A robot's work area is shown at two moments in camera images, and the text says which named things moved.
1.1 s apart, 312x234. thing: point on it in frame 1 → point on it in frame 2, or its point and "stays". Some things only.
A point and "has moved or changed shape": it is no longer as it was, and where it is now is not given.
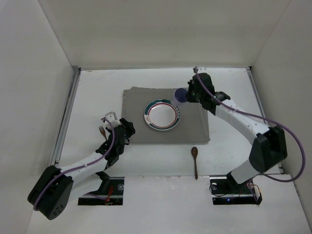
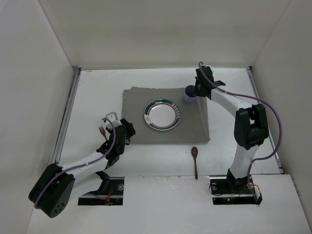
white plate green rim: [162, 115] stays
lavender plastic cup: [180, 96] has moved or changed shape
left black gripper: [126, 129] stays
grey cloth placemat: [157, 120] stays
